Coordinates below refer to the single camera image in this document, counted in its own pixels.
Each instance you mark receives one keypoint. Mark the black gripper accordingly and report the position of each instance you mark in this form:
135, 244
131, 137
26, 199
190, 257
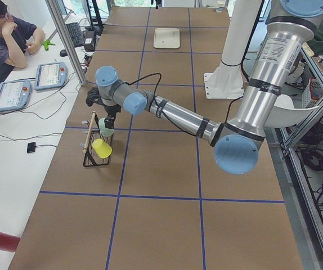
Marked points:
112, 109

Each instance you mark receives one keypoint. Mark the pale green plastic cup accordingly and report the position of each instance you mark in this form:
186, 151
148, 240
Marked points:
104, 131

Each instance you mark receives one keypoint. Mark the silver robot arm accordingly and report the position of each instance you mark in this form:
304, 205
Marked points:
236, 141

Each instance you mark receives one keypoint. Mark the yellow plastic cup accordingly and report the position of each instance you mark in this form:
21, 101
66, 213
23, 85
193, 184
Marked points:
102, 149

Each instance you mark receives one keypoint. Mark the cream rabbit tray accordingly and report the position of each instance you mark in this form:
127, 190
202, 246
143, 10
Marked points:
166, 38

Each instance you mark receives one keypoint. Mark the paper cup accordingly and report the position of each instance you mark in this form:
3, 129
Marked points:
220, 5

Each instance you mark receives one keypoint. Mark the teach pendant far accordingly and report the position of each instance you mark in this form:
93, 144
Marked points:
50, 76

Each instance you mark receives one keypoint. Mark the teach pendant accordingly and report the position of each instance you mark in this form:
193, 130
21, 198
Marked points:
50, 76
14, 95

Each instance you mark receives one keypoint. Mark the small black device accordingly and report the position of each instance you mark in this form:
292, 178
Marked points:
31, 147

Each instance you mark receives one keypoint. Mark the black computer mouse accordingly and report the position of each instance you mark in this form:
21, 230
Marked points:
63, 53

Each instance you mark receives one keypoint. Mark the black box on desk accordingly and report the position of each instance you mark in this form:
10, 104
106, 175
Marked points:
89, 41

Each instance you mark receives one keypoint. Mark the black keyboard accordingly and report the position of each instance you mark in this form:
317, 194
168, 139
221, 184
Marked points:
76, 34

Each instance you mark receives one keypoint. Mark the teach pendant near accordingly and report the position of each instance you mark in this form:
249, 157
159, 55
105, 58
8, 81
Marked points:
14, 95

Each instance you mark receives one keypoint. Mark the green clamp tool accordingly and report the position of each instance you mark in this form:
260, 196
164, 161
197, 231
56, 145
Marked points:
46, 44

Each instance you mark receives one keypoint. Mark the seated person in blue shirt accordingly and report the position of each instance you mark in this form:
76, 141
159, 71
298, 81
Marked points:
17, 37

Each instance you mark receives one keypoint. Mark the white chair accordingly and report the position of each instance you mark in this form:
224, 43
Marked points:
284, 114

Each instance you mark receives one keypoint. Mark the white plastic basket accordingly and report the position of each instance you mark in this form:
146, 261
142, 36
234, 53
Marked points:
312, 93

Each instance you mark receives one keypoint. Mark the wooden rack handle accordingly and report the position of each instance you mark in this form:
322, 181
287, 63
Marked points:
90, 129

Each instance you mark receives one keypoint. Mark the black wire cup rack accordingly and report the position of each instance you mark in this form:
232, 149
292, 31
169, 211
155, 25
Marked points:
91, 159

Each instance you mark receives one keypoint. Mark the aluminium frame post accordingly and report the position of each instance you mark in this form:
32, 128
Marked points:
58, 20

